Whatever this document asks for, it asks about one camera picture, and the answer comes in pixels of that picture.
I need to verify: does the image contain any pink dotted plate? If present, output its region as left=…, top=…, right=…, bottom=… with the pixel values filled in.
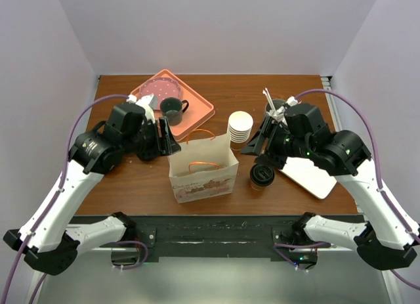
left=138, top=77, right=182, bottom=110

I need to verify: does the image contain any brown paper coffee cup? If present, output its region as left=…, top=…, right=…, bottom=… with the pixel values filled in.
left=251, top=183, right=269, bottom=191

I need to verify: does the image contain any grey straw holder cup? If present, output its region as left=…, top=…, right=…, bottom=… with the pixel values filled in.
left=265, top=98, right=286, bottom=121

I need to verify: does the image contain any salmon pink tray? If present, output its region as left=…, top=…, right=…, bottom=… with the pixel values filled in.
left=129, top=69, right=216, bottom=142

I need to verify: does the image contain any stack of paper cups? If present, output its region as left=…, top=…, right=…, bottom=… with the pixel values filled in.
left=227, top=111, right=253, bottom=150

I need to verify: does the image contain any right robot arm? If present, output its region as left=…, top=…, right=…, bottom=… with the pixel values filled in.
left=241, top=103, right=419, bottom=271

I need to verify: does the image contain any white rectangular tray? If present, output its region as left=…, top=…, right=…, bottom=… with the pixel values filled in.
left=280, top=157, right=337, bottom=200

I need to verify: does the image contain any black plastic cup lid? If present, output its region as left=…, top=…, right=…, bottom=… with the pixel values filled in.
left=249, top=164, right=275, bottom=185

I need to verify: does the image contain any cream bear paper bag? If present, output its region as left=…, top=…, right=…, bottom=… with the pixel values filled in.
left=168, top=129, right=239, bottom=204

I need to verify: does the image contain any wrapped white straw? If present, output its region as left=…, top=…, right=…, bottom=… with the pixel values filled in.
left=262, top=87, right=276, bottom=110

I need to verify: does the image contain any stack of black lids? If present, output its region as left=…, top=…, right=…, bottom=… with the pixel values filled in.
left=136, top=151, right=159, bottom=162

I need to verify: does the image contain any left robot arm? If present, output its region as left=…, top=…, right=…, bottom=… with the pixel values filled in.
left=3, top=102, right=181, bottom=276

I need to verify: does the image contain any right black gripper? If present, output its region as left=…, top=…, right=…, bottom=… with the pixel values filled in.
left=240, top=115, right=312, bottom=169

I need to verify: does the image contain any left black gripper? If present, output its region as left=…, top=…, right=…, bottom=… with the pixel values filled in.
left=123, top=116, right=181, bottom=158

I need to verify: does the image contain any purple cable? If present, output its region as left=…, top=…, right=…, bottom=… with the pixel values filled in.
left=0, top=94, right=150, bottom=304
left=293, top=89, right=420, bottom=287

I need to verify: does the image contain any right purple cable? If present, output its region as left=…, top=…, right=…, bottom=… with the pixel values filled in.
left=293, top=89, right=420, bottom=287

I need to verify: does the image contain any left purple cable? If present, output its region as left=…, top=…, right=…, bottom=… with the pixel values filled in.
left=0, top=94, right=150, bottom=304

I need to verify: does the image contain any dark green mug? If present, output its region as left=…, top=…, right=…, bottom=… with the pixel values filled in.
left=159, top=97, right=189, bottom=125

